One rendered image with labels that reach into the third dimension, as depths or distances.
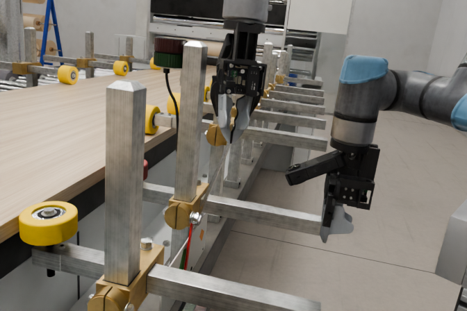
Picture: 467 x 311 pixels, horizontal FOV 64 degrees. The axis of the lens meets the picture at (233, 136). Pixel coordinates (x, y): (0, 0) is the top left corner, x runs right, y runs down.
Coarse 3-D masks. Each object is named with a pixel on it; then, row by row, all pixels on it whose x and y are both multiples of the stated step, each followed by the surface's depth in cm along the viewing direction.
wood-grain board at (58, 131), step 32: (0, 96) 130; (32, 96) 136; (64, 96) 141; (96, 96) 147; (160, 96) 161; (0, 128) 96; (32, 128) 98; (64, 128) 101; (96, 128) 104; (160, 128) 111; (0, 160) 75; (32, 160) 77; (64, 160) 79; (96, 160) 81; (0, 192) 62; (32, 192) 63; (64, 192) 66; (0, 224) 53
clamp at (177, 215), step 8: (208, 184) 82; (200, 192) 77; (176, 200) 73; (192, 200) 74; (200, 200) 77; (168, 208) 71; (176, 208) 71; (184, 208) 71; (192, 208) 72; (168, 216) 71; (176, 216) 71; (184, 216) 71; (168, 224) 72; (176, 224) 72; (184, 224) 71
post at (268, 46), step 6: (270, 42) 160; (264, 48) 161; (270, 48) 160; (264, 54) 161; (270, 54) 161; (264, 60) 162; (270, 60) 162; (264, 108) 167; (258, 120) 169; (258, 126) 170
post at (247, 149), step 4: (252, 120) 144; (252, 124) 144; (244, 140) 146; (248, 140) 146; (252, 140) 146; (244, 144) 147; (248, 144) 146; (252, 144) 147; (244, 148) 147; (248, 148) 147; (252, 148) 149; (244, 152) 147; (248, 152) 147; (244, 156) 148; (248, 156) 147
